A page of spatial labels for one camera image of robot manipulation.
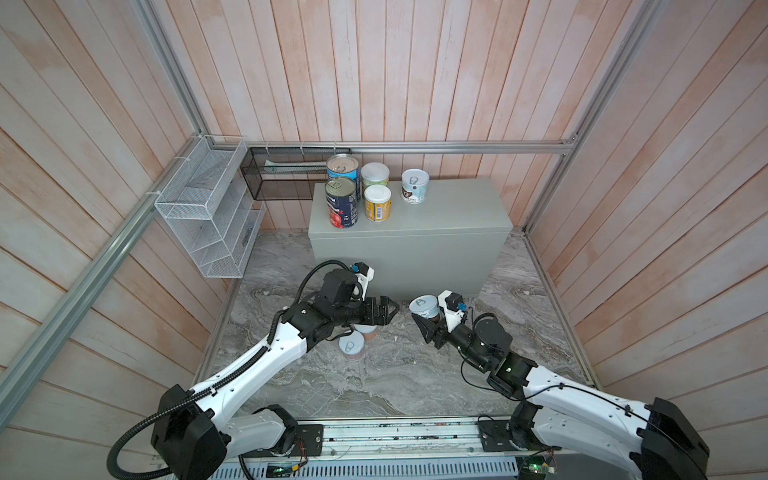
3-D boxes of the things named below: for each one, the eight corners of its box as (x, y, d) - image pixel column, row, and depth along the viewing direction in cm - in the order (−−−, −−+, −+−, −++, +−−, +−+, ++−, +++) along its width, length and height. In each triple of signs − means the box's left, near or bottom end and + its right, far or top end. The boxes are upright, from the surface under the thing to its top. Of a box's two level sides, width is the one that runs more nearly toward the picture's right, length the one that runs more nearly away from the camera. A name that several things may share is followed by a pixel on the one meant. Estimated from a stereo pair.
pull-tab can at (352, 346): (339, 361, 88) (337, 353, 83) (341, 339, 93) (339, 330, 88) (365, 361, 88) (364, 353, 83) (365, 339, 93) (364, 330, 88)
